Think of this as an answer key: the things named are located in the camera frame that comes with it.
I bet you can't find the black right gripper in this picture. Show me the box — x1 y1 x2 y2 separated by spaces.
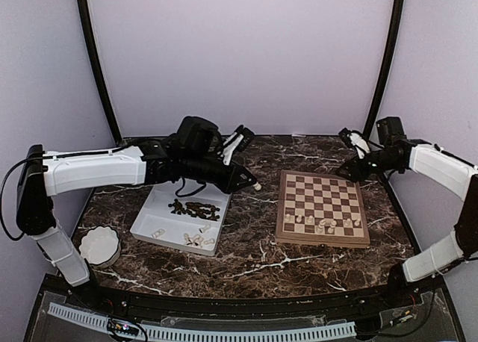
335 148 400 183

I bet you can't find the white divided plastic tray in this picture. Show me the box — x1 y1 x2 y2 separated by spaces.
130 183 231 256

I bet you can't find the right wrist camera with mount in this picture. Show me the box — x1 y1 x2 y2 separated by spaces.
338 128 370 159

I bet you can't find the black left frame post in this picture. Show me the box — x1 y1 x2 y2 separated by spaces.
76 0 122 144

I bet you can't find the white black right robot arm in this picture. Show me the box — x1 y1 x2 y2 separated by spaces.
336 116 477 308

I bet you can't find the black right frame post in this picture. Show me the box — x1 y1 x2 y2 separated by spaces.
362 0 405 138

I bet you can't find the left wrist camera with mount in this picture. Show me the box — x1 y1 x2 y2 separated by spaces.
220 125 255 166

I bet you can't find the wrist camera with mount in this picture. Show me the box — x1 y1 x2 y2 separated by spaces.
338 128 370 159
220 125 255 166

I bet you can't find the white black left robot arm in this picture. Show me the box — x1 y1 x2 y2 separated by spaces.
15 116 261 309

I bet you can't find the wooden chess board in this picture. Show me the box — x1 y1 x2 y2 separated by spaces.
276 170 370 249

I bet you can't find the white slotted cable duct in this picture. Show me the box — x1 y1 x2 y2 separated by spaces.
48 302 356 341

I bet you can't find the black frame post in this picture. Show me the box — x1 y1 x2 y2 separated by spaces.
362 0 405 138
76 0 122 144

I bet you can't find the cream white chess queen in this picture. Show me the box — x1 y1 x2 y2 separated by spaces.
327 220 337 234

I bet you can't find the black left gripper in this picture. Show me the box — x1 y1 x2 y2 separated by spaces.
181 151 256 193

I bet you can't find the dark brown chess piece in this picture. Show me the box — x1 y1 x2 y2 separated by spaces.
186 202 220 221
168 199 188 215

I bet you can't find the white scalloped ceramic bowl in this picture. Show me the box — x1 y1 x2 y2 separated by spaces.
78 226 121 268

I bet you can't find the black curved front rail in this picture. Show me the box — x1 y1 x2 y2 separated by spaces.
63 276 443 320

